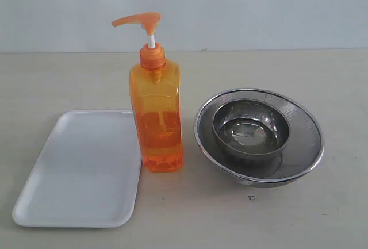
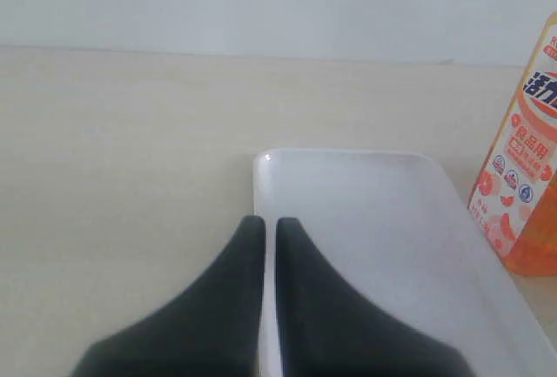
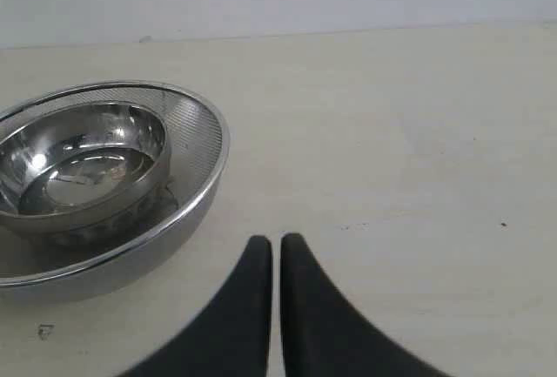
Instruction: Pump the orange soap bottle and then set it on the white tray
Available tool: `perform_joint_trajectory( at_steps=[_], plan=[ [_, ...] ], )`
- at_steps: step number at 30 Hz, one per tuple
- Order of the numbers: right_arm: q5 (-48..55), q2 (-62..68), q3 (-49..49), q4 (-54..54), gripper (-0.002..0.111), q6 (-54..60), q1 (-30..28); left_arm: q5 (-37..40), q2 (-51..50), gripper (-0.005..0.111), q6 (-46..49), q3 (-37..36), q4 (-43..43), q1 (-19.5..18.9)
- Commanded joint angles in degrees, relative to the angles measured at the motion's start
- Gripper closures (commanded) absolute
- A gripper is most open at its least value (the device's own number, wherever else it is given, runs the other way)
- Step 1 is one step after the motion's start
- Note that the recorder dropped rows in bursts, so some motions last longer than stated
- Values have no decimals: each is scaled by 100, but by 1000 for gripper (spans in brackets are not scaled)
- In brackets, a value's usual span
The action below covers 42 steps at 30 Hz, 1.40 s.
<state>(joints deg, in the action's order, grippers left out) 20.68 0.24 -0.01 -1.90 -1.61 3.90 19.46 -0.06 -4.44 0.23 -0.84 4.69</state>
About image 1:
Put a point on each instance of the steel mesh strainer basket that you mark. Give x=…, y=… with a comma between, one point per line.
x=301, y=155

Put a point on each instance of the white rectangular plastic tray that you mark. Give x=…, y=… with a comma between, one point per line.
x=86, y=175

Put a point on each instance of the orange soap pump bottle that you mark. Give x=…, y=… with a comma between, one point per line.
x=154, y=85

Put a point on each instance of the small stainless steel bowl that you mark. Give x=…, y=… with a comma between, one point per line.
x=250, y=129

